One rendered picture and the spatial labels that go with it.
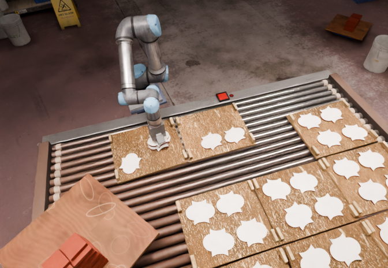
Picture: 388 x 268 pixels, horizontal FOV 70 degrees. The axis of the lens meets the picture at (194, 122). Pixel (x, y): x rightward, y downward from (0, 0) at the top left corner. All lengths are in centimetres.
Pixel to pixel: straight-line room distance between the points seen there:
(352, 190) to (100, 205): 127
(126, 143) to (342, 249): 124
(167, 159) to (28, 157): 193
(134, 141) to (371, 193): 132
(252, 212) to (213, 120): 63
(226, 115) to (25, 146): 226
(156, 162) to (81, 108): 199
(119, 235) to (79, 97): 249
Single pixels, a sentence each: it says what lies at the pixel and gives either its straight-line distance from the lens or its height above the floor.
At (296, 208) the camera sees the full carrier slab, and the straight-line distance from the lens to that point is 151.
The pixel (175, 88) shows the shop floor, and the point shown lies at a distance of 340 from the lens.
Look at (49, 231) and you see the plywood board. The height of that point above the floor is 104.
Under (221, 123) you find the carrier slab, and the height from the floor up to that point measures 94.
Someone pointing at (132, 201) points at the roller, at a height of 92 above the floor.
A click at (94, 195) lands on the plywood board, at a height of 104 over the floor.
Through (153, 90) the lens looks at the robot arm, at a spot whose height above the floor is 127.
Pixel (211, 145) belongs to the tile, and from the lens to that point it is 164.
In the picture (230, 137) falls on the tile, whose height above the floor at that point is 95.
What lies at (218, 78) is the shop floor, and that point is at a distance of 352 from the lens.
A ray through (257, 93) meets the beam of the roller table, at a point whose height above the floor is 91.
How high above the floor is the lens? 227
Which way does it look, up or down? 49 degrees down
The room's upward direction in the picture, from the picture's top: 3 degrees counter-clockwise
